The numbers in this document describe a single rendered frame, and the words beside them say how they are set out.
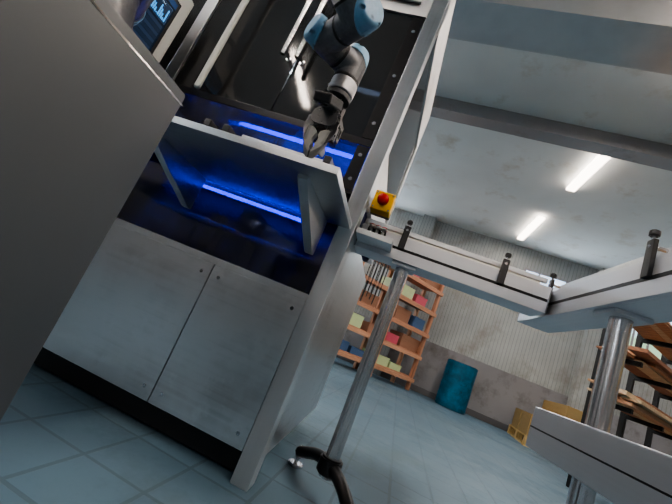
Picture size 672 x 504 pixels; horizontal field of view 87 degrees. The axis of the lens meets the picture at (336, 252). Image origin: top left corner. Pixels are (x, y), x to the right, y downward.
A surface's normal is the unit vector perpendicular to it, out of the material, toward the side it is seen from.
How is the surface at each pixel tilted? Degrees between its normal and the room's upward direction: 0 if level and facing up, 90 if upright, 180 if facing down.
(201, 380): 90
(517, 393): 90
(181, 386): 90
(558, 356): 90
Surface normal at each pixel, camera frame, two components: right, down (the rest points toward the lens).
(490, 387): -0.17, -0.29
